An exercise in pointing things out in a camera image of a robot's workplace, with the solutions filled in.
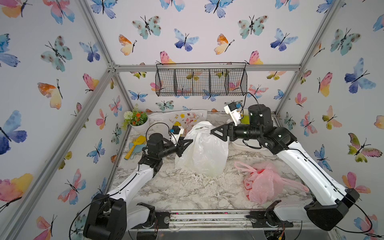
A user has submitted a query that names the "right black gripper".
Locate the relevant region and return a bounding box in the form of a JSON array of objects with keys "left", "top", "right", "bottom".
[{"left": 212, "top": 121, "right": 265, "bottom": 144}]

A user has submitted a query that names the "pink plastic bag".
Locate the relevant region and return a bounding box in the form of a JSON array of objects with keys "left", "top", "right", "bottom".
[{"left": 234, "top": 162, "right": 310, "bottom": 205}]

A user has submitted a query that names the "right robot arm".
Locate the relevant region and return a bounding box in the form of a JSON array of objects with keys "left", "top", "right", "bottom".
[{"left": 211, "top": 103, "right": 360, "bottom": 231}]

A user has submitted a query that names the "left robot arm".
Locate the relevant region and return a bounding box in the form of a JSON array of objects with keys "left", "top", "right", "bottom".
[{"left": 83, "top": 133, "right": 193, "bottom": 240}]

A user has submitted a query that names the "white plastic tray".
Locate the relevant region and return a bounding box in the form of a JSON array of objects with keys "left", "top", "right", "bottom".
[{"left": 230, "top": 112, "right": 274, "bottom": 157}]

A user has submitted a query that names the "green pear right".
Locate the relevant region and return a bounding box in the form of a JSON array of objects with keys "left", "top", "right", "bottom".
[{"left": 241, "top": 115, "right": 250, "bottom": 125}]

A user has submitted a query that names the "white printed plastic bag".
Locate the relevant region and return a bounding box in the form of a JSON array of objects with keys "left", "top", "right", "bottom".
[{"left": 149, "top": 110, "right": 208, "bottom": 134}]

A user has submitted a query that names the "yellow toy shovel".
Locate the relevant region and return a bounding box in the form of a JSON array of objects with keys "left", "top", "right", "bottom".
[{"left": 124, "top": 136, "right": 146, "bottom": 160}]

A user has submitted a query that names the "blue toy scoop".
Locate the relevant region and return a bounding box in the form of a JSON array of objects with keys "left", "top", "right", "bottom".
[{"left": 129, "top": 143, "right": 147, "bottom": 156}]

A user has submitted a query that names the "potted flower plant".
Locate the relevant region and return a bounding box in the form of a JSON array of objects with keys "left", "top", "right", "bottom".
[{"left": 122, "top": 104, "right": 150, "bottom": 135}]

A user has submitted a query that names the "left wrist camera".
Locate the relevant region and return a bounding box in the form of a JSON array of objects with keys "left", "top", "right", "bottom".
[{"left": 170, "top": 126, "right": 185, "bottom": 145}]

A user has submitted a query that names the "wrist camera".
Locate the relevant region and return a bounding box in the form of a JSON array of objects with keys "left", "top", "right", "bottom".
[
  {"left": 224, "top": 102, "right": 243, "bottom": 126},
  {"left": 170, "top": 126, "right": 185, "bottom": 145}
]

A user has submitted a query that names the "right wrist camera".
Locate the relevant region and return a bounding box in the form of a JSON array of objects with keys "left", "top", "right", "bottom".
[{"left": 224, "top": 102, "right": 243, "bottom": 126}]

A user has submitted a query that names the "black wire basket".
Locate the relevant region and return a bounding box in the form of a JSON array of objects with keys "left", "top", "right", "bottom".
[{"left": 154, "top": 63, "right": 248, "bottom": 98}]

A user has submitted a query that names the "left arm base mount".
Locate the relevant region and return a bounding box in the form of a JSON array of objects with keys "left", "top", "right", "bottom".
[{"left": 130, "top": 203, "right": 171, "bottom": 229}]

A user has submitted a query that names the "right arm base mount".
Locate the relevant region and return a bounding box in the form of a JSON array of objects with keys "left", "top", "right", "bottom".
[{"left": 245, "top": 200, "right": 294, "bottom": 228}]

